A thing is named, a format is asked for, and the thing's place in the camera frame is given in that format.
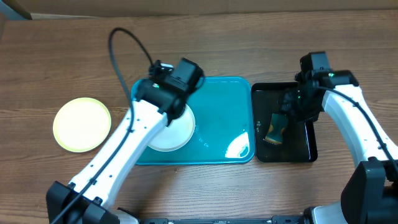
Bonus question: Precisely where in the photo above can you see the white plate with sauce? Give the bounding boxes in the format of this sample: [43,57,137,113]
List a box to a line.
[149,105,195,152]

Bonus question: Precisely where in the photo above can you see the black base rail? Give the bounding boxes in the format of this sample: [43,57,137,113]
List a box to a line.
[139,215,311,224]

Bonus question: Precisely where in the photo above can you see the black rectangular tray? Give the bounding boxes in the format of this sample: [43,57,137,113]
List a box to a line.
[251,82,318,162]

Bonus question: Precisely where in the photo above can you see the teal plastic tray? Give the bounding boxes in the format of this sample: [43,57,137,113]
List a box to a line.
[137,77,255,166]

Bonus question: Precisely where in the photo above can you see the green yellow sponge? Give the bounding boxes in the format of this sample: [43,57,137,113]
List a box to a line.
[264,113,289,145]

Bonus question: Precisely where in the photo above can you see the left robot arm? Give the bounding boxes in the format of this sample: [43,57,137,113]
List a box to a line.
[46,58,203,223]

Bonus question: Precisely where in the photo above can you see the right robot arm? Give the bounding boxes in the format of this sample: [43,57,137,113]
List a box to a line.
[279,70,397,223]

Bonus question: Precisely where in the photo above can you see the yellow-green plate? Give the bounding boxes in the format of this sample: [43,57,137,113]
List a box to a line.
[52,98,112,152]

